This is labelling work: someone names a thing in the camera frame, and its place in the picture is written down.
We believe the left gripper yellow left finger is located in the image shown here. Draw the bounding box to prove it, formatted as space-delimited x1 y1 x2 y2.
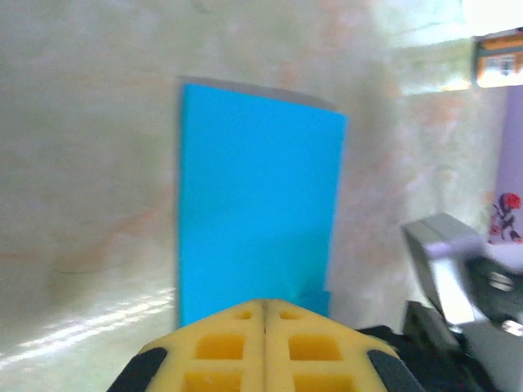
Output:
106 299 266 392

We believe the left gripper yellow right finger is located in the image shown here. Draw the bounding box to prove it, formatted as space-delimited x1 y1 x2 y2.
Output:
263 299 427 392

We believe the blue paper sheet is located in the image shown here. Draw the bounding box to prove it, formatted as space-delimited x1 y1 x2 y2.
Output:
175 81 349 329

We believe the small printed card packet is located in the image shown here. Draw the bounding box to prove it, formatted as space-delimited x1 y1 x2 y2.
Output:
472 27 523 89

